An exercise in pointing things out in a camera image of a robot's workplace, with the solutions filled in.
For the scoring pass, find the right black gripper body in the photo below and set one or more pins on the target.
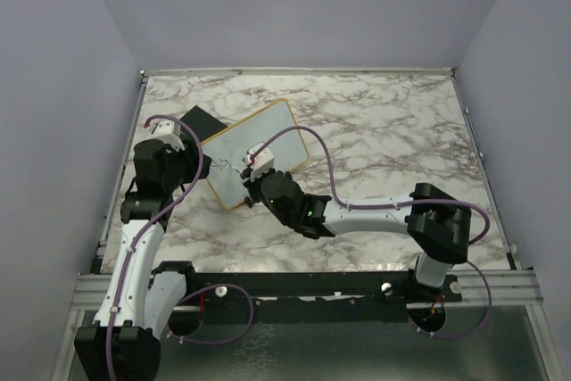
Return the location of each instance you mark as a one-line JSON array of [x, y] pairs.
[[255, 184]]

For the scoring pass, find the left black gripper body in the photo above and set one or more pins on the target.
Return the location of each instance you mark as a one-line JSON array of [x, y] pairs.
[[185, 165]]

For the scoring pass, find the yellow framed whiteboard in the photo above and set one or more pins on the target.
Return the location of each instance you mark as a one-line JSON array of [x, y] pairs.
[[248, 143]]

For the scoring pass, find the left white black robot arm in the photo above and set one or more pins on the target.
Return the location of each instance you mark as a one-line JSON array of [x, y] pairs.
[[124, 341]]

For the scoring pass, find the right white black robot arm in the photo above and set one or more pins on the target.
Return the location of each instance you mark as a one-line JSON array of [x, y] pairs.
[[439, 224]]

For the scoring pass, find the black rectangular pad upper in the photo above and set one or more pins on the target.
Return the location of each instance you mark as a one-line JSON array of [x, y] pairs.
[[202, 123]]

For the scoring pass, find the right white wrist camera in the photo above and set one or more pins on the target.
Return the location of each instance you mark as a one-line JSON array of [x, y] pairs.
[[259, 159]]

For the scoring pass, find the black mounting rail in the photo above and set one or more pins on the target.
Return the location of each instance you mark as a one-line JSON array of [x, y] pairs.
[[295, 298]]

